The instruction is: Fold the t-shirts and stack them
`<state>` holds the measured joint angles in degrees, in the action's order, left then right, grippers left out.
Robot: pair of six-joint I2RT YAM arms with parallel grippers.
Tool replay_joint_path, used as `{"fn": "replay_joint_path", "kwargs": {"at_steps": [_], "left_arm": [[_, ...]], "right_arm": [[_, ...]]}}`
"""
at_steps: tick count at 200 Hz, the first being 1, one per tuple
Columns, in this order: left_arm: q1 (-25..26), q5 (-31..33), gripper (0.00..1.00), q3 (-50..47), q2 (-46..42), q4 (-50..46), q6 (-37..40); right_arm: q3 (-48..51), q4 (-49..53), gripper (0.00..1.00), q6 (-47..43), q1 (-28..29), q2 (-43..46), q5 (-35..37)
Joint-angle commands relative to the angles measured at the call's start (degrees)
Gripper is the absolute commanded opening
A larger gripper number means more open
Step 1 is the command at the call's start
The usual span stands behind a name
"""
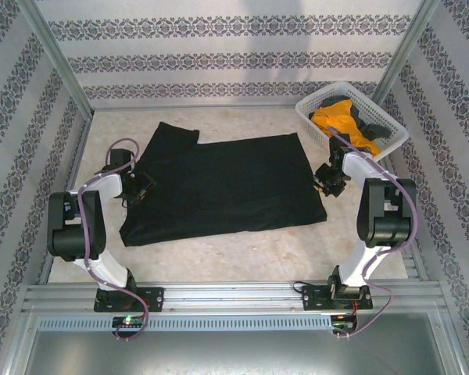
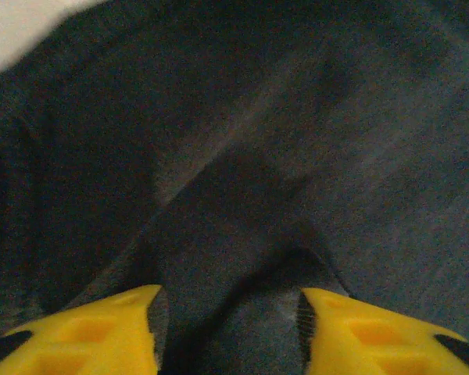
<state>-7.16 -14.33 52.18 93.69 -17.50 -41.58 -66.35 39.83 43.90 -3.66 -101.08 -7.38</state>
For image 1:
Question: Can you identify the black t-shirt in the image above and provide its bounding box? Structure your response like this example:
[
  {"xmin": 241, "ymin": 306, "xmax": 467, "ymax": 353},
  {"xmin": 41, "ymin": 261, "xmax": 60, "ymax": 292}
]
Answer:
[{"xmin": 119, "ymin": 121, "xmax": 328, "ymax": 248}]

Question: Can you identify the orange t-shirt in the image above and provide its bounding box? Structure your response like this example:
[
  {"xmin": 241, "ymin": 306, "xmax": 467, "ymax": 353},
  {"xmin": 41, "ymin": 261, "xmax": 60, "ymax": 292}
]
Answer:
[{"xmin": 310, "ymin": 98, "xmax": 383, "ymax": 158}]

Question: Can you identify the dark grey t-shirt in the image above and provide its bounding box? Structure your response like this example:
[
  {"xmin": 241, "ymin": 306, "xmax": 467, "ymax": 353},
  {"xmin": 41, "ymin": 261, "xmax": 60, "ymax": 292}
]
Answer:
[{"xmin": 320, "ymin": 95, "xmax": 392, "ymax": 141}]

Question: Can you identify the white plastic mesh basket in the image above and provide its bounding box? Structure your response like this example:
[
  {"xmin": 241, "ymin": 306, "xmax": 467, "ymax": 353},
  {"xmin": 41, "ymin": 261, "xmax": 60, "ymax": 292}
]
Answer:
[{"xmin": 295, "ymin": 80, "xmax": 410, "ymax": 162}]

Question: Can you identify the grey sheet metal panel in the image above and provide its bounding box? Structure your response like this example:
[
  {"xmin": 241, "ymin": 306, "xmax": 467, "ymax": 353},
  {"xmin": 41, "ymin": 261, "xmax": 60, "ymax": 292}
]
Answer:
[{"xmin": 23, "ymin": 327, "xmax": 454, "ymax": 375}]

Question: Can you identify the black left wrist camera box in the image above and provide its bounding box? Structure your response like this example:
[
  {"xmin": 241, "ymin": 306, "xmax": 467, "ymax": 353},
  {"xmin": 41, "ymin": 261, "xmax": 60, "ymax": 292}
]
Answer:
[{"xmin": 135, "ymin": 174, "xmax": 157, "ymax": 196}]

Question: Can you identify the aluminium back frame rail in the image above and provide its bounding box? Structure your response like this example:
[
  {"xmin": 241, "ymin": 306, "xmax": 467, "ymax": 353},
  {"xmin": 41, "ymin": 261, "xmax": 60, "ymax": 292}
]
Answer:
[{"xmin": 90, "ymin": 102, "xmax": 303, "ymax": 113}]

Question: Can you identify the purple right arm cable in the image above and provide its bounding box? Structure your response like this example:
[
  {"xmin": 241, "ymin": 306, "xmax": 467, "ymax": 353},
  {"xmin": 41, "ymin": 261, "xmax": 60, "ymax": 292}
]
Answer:
[{"xmin": 327, "ymin": 124, "xmax": 419, "ymax": 339}]

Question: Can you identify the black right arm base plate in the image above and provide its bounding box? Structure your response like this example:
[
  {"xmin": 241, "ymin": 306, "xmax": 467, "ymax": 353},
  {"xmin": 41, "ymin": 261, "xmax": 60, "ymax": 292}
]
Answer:
[{"xmin": 300, "ymin": 284, "xmax": 374, "ymax": 313}]

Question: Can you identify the aluminium frame post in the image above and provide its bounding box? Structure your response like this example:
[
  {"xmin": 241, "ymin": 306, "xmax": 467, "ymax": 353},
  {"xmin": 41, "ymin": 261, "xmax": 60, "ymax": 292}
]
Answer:
[
  {"xmin": 373, "ymin": 0, "xmax": 442, "ymax": 105},
  {"xmin": 17, "ymin": 0, "xmax": 97, "ymax": 118}
]

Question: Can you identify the aluminium mounting rail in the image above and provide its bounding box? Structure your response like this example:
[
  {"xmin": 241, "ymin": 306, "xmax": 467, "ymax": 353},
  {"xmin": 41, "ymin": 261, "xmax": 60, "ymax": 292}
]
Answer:
[{"xmin": 21, "ymin": 283, "xmax": 449, "ymax": 313}]

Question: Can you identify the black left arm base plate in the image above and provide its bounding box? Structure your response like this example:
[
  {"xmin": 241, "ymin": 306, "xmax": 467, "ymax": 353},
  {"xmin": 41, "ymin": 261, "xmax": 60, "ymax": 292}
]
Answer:
[{"xmin": 93, "ymin": 287, "xmax": 165, "ymax": 313}]

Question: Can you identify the grey slotted cable duct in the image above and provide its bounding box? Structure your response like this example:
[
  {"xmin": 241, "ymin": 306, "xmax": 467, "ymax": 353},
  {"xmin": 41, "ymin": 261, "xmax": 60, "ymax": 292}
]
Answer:
[{"xmin": 37, "ymin": 314, "xmax": 335, "ymax": 332}]

